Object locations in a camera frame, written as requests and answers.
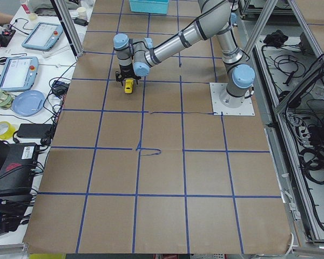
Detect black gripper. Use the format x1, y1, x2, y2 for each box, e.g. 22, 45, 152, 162
116, 64, 140, 86

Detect yellow toy beetle car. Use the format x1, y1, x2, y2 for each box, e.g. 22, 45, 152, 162
124, 79, 134, 94

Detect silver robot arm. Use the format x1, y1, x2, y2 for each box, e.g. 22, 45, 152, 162
113, 1, 255, 108

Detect turquoise plastic storage bin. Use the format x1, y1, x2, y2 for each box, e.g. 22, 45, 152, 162
129, 0, 169, 15

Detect white paper cup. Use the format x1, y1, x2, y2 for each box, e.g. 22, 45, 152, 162
77, 6, 87, 20

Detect far teach pendant tablet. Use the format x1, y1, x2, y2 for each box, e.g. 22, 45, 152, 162
21, 22, 64, 51

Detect teach pendant tablet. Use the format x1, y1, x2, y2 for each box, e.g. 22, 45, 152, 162
21, 22, 64, 51
0, 57, 39, 92

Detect light blue plate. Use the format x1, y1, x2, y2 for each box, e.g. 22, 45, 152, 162
11, 90, 45, 117

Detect near teach pendant tablet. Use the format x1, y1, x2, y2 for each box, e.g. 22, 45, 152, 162
0, 57, 39, 92

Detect black power adapter brick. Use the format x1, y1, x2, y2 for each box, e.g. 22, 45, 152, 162
16, 124, 52, 139

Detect green masking tape rolls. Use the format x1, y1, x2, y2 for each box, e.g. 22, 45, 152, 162
0, 89, 15, 110

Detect yellow tape roll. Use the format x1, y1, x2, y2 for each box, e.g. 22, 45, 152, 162
0, 121, 16, 140

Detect black computer box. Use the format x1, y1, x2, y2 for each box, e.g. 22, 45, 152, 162
0, 140, 39, 197

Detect aluminium frame post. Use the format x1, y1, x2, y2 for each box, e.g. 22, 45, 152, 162
50, 0, 84, 57

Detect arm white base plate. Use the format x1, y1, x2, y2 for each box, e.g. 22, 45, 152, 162
210, 83, 255, 116

